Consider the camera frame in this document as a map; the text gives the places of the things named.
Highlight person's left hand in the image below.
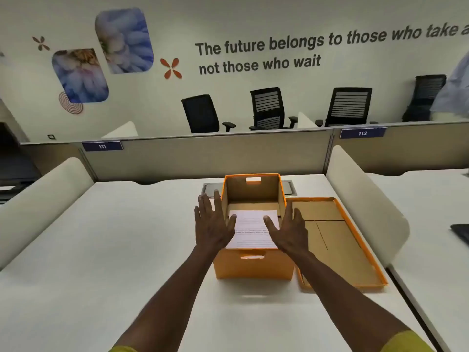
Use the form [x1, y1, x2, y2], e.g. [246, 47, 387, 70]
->
[194, 190, 238, 250]

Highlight person's right hand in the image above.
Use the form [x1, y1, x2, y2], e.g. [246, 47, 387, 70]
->
[263, 201, 310, 255]

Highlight person's left forearm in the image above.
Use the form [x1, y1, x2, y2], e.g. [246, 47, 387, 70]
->
[110, 243, 225, 352]

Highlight person's right forearm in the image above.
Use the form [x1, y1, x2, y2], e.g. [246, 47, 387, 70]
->
[280, 249, 416, 352]

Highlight white printed paper sheets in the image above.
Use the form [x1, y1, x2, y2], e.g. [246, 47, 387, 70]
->
[226, 210, 281, 250]

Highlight orange cardboard storage box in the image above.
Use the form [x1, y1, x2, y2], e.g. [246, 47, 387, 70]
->
[213, 173, 296, 282]

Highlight beige desk partition panel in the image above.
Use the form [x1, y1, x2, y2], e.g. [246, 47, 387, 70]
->
[331, 121, 469, 177]
[20, 128, 335, 182]

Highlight orange cardboard box lid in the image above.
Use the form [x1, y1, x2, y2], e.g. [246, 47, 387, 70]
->
[291, 197, 388, 293]

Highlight white curved desk side screen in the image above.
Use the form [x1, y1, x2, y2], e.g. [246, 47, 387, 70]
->
[0, 157, 95, 270]
[326, 145, 410, 269]
[297, 112, 319, 129]

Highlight black solid-back office chair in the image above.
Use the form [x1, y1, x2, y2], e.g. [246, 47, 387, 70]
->
[181, 94, 237, 134]

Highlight black slatted-back office chair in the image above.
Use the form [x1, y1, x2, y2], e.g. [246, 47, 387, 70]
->
[315, 87, 380, 128]
[249, 87, 299, 131]
[402, 74, 447, 123]

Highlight blue desk number label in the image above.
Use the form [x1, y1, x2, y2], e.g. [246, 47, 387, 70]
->
[340, 127, 387, 140]
[82, 141, 124, 152]

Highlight yellow right sleeve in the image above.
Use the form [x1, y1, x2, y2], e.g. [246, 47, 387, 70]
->
[380, 330, 435, 352]

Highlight black flat desk item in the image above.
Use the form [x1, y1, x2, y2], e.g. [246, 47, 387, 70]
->
[450, 224, 469, 248]

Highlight grey desk cable hatch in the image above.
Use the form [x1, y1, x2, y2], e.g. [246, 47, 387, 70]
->
[203, 180, 296, 197]

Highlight orange petal wall decal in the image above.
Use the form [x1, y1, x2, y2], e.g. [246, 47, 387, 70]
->
[160, 58, 183, 80]

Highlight small blue flower wall picture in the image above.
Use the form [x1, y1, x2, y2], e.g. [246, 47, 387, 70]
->
[51, 48, 110, 104]

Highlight large blue flower wall picture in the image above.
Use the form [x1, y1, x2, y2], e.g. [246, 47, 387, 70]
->
[95, 7, 155, 75]

